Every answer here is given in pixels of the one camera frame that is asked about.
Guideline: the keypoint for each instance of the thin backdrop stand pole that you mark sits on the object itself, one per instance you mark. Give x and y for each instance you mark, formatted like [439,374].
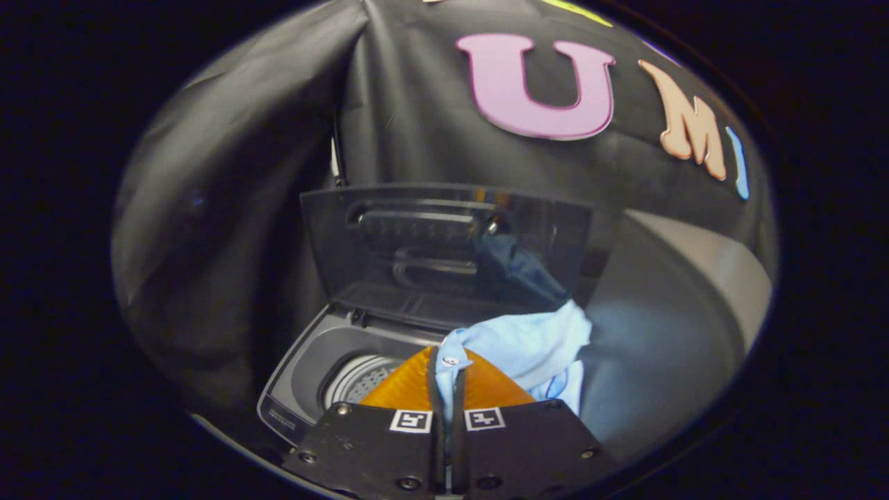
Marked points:
[337,160]

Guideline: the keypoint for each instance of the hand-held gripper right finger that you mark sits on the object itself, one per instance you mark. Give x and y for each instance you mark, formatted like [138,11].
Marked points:
[528,451]

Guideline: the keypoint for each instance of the light blue shirt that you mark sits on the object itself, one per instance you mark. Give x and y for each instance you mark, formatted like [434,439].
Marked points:
[528,344]

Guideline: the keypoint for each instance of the beige cabinet with grey top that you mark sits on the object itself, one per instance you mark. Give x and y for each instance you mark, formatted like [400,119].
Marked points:
[667,326]

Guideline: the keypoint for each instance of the black backdrop cloth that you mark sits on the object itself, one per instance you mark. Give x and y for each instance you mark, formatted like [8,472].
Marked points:
[417,125]

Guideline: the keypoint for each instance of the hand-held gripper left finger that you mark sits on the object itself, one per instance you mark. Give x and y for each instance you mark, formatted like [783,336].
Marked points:
[375,451]

